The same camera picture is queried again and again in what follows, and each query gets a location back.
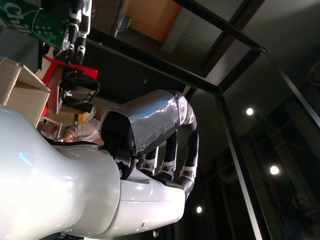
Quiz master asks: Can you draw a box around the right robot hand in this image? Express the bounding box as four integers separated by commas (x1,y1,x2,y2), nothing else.
0,89,201,240

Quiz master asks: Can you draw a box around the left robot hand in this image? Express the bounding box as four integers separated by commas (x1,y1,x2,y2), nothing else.
53,0,93,66

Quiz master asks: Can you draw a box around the green beverage can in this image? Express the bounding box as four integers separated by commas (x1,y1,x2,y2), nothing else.
0,0,70,50

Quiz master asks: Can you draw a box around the open cardboard box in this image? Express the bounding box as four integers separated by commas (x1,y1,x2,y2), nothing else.
0,57,52,128

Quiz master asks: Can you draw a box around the red metal cart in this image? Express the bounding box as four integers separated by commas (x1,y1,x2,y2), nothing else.
37,49,99,117

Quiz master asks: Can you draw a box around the person in beige shirt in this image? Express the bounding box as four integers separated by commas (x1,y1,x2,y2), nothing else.
62,122,104,145

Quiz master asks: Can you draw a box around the grey wall box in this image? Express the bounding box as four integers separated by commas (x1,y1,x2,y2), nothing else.
117,16,131,33

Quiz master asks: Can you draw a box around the black metal frame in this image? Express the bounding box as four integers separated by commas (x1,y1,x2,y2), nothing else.
86,0,320,240

